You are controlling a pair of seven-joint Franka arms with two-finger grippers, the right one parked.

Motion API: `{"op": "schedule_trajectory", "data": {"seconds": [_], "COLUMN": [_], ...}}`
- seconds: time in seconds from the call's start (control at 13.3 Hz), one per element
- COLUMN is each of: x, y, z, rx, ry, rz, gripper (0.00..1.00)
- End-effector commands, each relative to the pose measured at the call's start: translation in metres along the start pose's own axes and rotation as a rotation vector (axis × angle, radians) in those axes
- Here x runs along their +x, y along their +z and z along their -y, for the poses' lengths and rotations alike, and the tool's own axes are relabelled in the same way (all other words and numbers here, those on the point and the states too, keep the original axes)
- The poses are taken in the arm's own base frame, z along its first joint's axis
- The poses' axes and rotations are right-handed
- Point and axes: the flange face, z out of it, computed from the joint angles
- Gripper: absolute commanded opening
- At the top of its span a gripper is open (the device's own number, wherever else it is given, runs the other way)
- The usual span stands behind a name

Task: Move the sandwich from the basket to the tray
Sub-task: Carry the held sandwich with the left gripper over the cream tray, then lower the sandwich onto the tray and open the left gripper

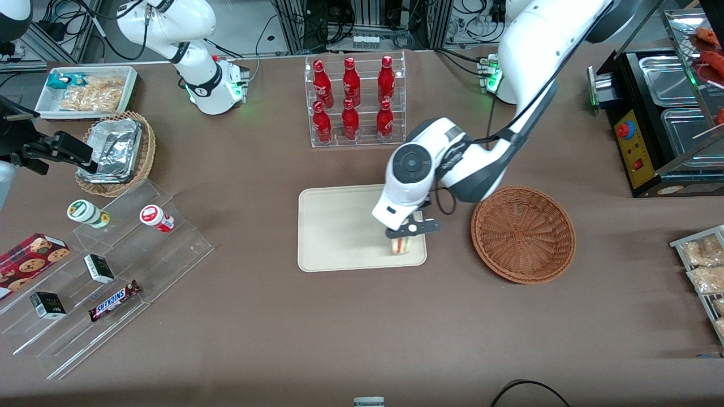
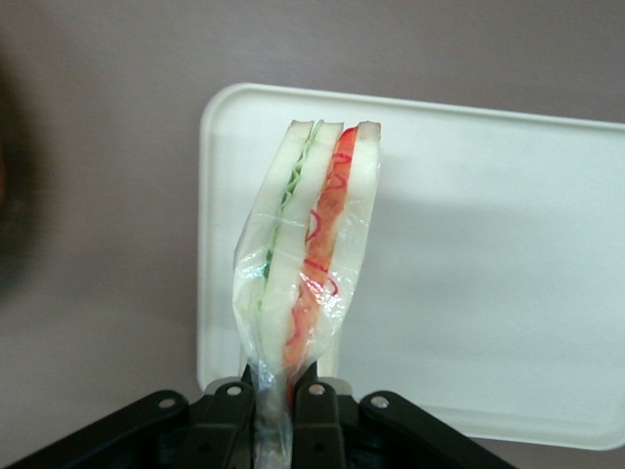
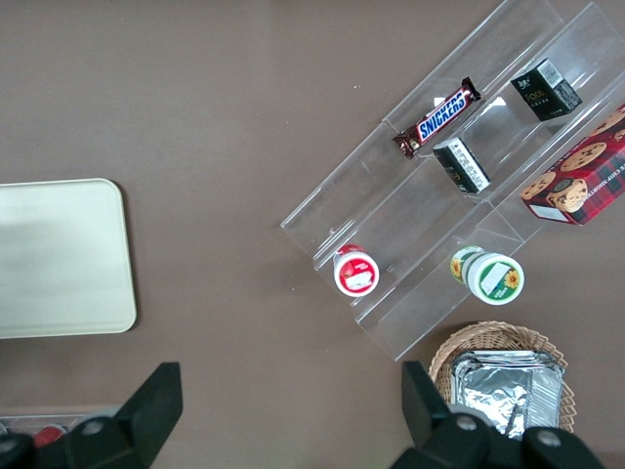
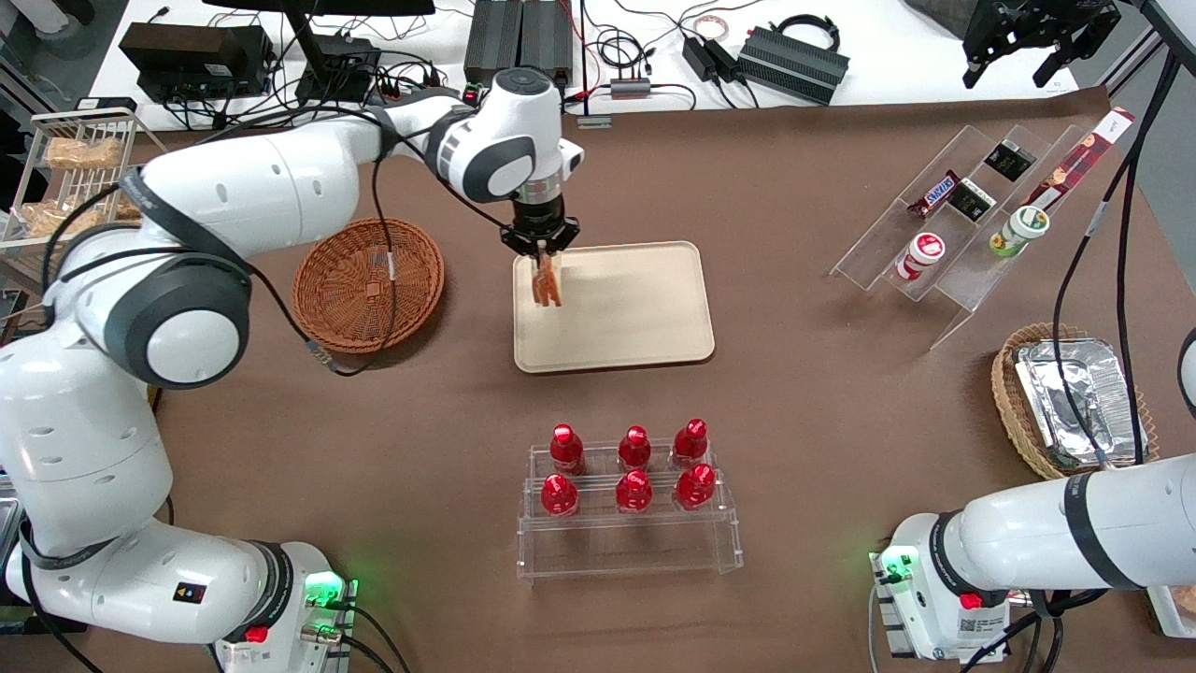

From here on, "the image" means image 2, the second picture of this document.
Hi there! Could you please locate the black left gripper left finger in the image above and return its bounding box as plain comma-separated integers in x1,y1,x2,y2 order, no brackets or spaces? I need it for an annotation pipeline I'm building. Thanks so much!
179,364,256,469

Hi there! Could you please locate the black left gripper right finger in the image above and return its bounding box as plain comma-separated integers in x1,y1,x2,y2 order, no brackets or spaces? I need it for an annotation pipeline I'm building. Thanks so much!
291,362,349,469

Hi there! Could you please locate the plastic sandwich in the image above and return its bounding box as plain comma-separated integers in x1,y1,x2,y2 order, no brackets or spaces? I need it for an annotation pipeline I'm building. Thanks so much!
230,118,384,469

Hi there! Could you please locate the cream plastic tray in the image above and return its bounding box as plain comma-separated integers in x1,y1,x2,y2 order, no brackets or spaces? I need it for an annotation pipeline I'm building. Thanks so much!
196,82,625,451

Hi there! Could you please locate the dark brown basket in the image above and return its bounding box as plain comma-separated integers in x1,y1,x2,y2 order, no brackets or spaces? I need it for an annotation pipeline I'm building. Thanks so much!
0,46,43,307

